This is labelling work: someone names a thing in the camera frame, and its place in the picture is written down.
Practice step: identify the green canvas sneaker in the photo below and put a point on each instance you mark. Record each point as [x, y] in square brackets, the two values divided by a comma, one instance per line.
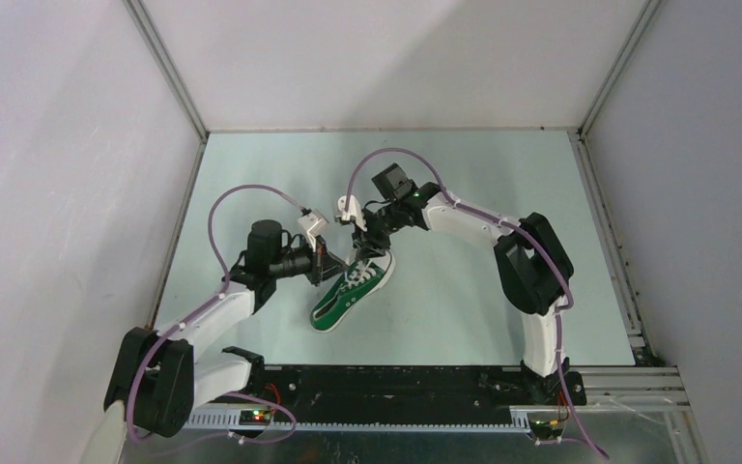
[330, 311]

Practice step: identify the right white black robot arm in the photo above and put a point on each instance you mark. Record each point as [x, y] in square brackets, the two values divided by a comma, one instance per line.
[534, 269]

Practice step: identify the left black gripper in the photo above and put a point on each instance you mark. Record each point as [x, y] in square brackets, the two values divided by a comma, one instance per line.
[327, 264]

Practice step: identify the left controller board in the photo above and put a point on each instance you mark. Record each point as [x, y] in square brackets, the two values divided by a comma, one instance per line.
[253, 417]

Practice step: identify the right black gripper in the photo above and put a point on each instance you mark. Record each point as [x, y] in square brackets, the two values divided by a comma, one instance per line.
[367, 244]

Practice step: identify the controller board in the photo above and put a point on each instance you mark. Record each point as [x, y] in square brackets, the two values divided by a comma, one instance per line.
[546, 430]
[253, 417]

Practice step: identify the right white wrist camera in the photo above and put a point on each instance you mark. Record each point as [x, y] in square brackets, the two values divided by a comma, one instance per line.
[349, 211]

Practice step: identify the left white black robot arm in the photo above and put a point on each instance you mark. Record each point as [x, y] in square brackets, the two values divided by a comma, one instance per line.
[161, 375]

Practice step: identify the right controller board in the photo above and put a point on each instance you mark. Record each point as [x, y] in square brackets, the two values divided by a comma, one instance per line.
[546, 430]

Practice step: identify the white shoelace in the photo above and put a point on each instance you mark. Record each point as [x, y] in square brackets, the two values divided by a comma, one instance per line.
[367, 276]

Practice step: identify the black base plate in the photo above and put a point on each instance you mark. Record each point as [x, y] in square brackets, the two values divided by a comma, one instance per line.
[412, 395]

